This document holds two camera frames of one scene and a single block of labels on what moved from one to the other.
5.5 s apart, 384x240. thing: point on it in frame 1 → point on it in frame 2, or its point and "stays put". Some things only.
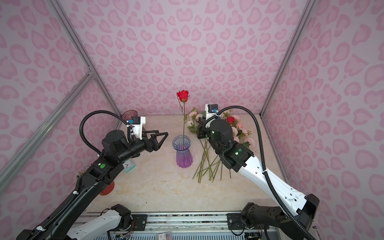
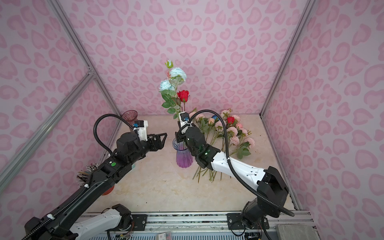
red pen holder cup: x=108 y=189 stays put
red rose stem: x=183 y=96 stays put
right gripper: x=202 y=133 → x=179 y=136
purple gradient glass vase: x=182 y=143 stays put
